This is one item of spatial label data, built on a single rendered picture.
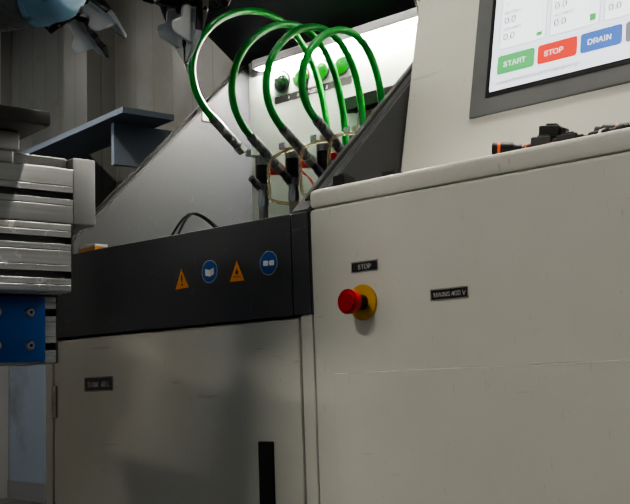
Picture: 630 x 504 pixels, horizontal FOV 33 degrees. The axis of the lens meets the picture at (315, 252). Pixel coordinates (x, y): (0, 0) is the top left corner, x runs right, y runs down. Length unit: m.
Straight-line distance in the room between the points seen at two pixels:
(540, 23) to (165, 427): 0.91
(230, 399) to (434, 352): 0.41
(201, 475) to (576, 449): 0.68
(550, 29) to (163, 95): 4.46
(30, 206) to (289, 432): 0.53
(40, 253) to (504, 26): 0.85
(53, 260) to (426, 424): 0.54
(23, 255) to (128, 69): 5.09
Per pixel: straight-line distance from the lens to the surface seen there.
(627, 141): 1.33
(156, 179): 2.28
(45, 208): 1.40
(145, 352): 1.87
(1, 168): 1.38
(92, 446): 2.00
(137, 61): 6.35
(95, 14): 2.02
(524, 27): 1.77
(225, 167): 2.42
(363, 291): 1.52
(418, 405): 1.46
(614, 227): 1.32
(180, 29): 1.79
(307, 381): 1.59
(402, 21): 2.22
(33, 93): 7.60
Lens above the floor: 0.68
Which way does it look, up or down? 7 degrees up
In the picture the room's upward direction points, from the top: 2 degrees counter-clockwise
